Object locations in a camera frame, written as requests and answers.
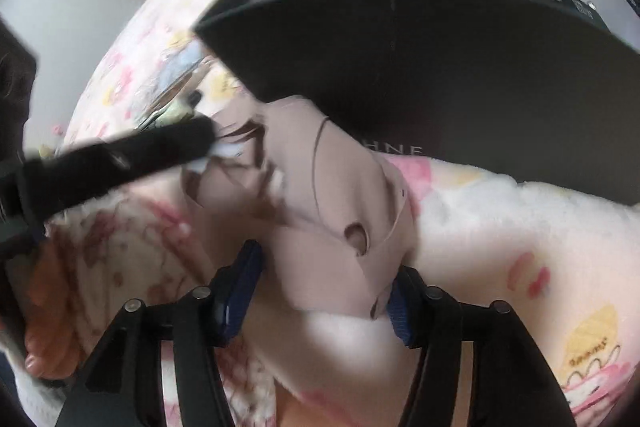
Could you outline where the black rainbow product box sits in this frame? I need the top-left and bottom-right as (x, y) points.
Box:
(540, 0), (608, 30)

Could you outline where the person's hand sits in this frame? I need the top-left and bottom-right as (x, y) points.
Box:
(25, 241), (81, 381)

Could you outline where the pink cartoon print bedsheet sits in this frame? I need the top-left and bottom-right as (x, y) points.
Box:
(1, 0), (639, 426)

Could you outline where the black open cardboard box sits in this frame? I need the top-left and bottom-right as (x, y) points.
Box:
(195, 0), (639, 205)

